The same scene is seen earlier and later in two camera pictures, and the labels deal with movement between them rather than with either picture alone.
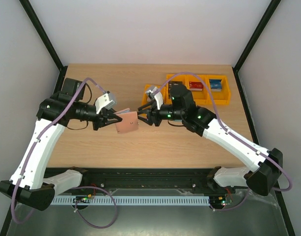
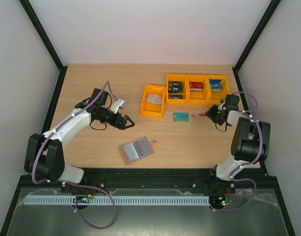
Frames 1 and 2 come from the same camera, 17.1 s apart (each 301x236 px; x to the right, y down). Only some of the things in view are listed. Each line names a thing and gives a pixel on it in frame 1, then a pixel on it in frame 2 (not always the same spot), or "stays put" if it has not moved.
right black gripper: x=152 y=115 to x=214 y=114
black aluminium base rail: x=145 y=178 stays put
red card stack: x=196 y=86 stays put
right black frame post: x=252 y=41 stays put
